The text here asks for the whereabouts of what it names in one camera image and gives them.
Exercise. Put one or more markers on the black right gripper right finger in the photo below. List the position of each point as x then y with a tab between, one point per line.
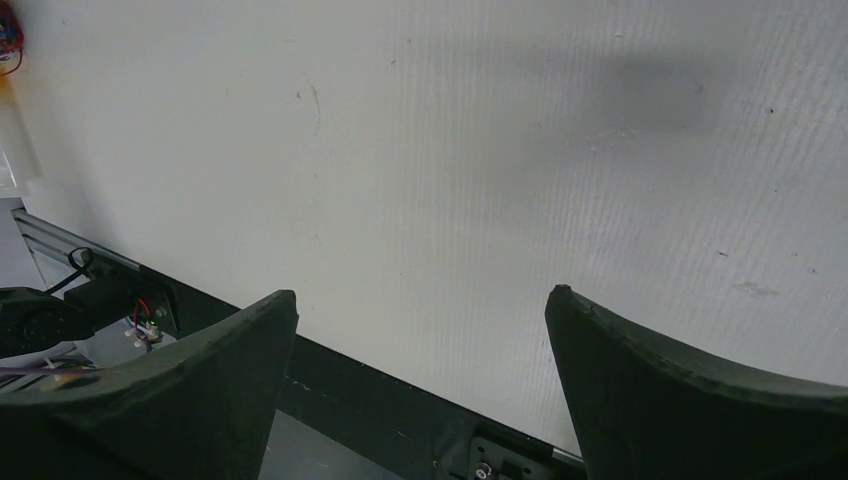
646	406

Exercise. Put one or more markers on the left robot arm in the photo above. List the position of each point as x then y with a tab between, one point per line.
74	309

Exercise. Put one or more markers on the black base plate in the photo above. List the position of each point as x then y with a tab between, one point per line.
405	429

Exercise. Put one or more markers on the aluminium frame rail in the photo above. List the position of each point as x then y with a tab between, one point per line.
56	243

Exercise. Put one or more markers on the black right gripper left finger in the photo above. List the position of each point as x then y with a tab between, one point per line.
199	408

